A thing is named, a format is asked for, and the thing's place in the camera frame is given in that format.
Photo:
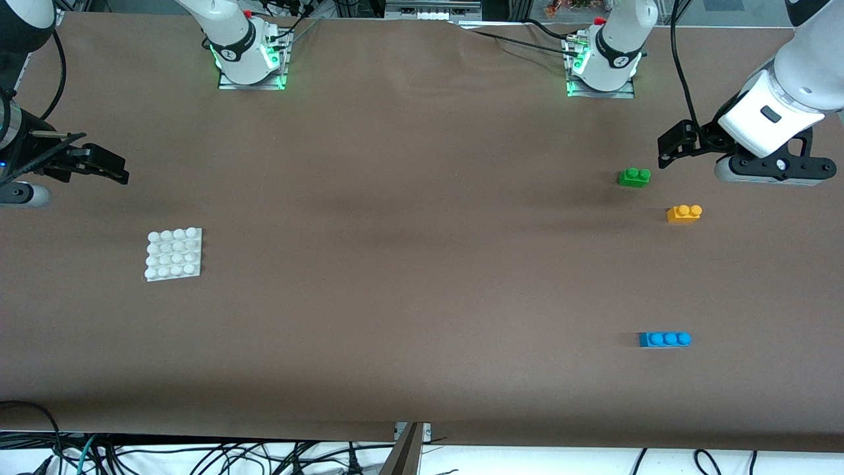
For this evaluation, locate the dark grey metal post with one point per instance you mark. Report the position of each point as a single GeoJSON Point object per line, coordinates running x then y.
{"type": "Point", "coordinates": [402, 458]}

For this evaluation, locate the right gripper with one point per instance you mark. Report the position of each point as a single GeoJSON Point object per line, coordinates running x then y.
{"type": "Point", "coordinates": [26, 146]}

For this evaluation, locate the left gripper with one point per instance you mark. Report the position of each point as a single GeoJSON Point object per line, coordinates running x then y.
{"type": "Point", "coordinates": [707, 136]}

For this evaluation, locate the orange clutter item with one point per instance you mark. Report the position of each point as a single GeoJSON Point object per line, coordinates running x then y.
{"type": "Point", "coordinates": [567, 6]}

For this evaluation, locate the blue three-stud block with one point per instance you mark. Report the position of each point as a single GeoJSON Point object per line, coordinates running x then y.
{"type": "Point", "coordinates": [663, 340]}

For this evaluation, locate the white studded base plate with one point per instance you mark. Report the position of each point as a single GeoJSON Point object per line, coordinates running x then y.
{"type": "Point", "coordinates": [173, 254]}

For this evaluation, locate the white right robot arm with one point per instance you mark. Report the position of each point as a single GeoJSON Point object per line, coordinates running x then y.
{"type": "Point", "coordinates": [231, 39]}

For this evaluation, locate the yellow two-stud block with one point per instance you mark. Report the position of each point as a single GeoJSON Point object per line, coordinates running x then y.
{"type": "Point", "coordinates": [682, 215]}

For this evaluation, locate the silver metal bracket plate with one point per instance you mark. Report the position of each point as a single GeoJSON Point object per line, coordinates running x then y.
{"type": "Point", "coordinates": [425, 430]}

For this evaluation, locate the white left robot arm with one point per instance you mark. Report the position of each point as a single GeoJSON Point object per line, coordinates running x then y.
{"type": "Point", "coordinates": [620, 39]}

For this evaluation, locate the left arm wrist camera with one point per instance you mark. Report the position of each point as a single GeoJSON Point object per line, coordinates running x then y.
{"type": "Point", "coordinates": [778, 168]}

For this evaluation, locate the green two-stud block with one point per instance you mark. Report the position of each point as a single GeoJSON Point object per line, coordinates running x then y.
{"type": "Point", "coordinates": [633, 178]}

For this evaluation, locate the brown table cloth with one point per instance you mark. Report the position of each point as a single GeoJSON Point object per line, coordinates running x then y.
{"type": "Point", "coordinates": [330, 330]}

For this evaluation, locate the white power strip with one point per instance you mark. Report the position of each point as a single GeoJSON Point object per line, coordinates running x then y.
{"type": "Point", "coordinates": [428, 13]}

